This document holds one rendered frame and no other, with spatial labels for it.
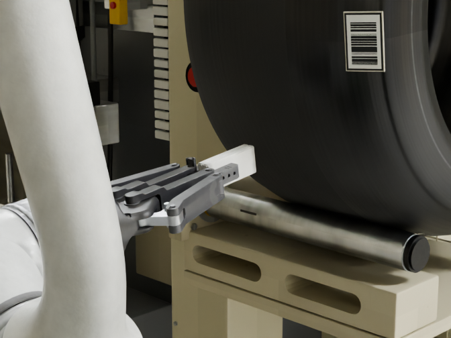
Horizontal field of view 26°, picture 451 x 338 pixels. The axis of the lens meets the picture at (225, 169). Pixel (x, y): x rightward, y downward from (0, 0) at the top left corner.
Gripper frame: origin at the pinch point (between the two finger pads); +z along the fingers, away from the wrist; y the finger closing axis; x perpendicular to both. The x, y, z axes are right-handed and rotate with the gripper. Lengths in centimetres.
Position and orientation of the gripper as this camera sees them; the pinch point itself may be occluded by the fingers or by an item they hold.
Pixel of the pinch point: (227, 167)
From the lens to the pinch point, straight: 101.2
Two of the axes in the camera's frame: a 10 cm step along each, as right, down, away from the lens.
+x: 1.0, 9.4, 3.2
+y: -7.1, -1.6, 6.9
